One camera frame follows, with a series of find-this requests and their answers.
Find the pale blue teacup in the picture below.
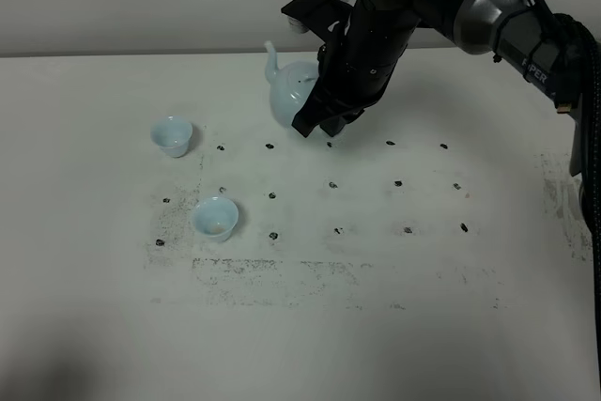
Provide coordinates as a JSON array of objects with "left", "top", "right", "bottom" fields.
[
  {"left": 150, "top": 116, "right": 193, "bottom": 158},
  {"left": 191, "top": 196, "right": 239, "bottom": 242}
]

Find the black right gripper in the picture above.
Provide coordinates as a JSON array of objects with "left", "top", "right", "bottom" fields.
[{"left": 292, "top": 0, "right": 420, "bottom": 137}]

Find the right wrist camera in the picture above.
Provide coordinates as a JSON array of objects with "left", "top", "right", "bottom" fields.
[{"left": 281, "top": 0, "right": 353, "bottom": 42}]

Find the far pale blue teacup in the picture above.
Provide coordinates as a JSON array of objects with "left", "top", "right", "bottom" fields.
[{"left": 150, "top": 116, "right": 193, "bottom": 158}]

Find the pale blue porcelain teapot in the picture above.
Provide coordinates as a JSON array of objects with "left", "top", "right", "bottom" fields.
[{"left": 264, "top": 40, "right": 319, "bottom": 131}]

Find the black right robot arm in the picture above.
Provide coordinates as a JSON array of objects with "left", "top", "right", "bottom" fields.
[{"left": 283, "top": 0, "right": 600, "bottom": 232}]

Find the near pale blue teacup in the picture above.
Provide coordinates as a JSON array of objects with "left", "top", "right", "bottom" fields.
[{"left": 191, "top": 196, "right": 239, "bottom": 242}]

